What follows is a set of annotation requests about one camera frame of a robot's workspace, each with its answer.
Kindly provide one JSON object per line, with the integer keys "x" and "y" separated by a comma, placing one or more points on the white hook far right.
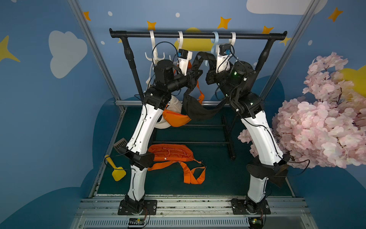
{"x": 233, "y": 37}

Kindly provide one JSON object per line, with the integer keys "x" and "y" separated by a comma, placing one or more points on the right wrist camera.
{"x": 224, "y": 53}

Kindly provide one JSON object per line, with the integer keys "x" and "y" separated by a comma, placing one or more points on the white canvas bag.
{"x": 174, "y": 105}

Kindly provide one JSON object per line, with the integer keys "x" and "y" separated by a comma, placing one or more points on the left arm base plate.
{"x": 148, "y": 206}

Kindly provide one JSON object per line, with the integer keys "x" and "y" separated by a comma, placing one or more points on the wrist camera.
{"x": 183, "y": 65}
{"x": 224, "y": 53}

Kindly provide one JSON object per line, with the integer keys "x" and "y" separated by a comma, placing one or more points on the white hook far left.
{"x": 154, "y": 59}

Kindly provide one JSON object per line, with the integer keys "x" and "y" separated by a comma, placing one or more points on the orange waist bag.
{"x": 167, "y": 154}

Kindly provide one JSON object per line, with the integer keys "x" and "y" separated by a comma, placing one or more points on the orange sling bag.
{"x": 175, "y": 118}

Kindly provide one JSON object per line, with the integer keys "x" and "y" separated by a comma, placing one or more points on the white hook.
{"x": 233, "y": 37}
{"x": 154, "y": 59}

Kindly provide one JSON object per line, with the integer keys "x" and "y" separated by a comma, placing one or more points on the right controller board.
{"x": 256, "y": 223}

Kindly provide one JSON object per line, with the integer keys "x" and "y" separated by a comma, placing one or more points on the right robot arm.
{"x": 236, "y": 81}

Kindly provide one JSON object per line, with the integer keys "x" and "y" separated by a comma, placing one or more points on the yellow plastic scoop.
{"x": 118, "y": 172}

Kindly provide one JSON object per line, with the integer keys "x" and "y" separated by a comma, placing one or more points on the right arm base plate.
{"x": 247, "y": 206}

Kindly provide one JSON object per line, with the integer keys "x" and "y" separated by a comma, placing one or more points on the left controller board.
{"x": 135, "y": 223}

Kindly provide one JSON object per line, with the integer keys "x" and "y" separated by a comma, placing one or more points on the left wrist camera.
{"x": 183, "y": 65}

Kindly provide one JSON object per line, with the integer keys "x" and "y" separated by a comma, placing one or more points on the controller board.
{"x": 135, "y": 223}
{"x": 256, "y": 223}

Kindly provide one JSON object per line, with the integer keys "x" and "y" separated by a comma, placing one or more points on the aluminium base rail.
{"x": 193, "y": 212}

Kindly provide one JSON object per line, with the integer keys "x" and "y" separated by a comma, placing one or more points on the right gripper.
{"x": 213, "y": 77}

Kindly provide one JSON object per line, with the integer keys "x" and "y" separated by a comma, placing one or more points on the light blue hook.
{"x": 211, "y": 57}

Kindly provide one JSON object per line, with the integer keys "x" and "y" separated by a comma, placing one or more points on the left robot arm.
{"x": 154, "y": 102}

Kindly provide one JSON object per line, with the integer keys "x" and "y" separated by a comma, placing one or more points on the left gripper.
{"x": 193, "y": 78}

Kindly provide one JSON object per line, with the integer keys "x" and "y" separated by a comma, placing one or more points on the pink cherry blossom tree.
{"x": 331, "y": 131}

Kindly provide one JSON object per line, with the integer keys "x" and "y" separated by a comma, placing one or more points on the black sling bag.
{"x": 191, "y": 105}

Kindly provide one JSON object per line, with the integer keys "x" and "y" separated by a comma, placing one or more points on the dark tree base plate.
{"x": 279, "y": 179}

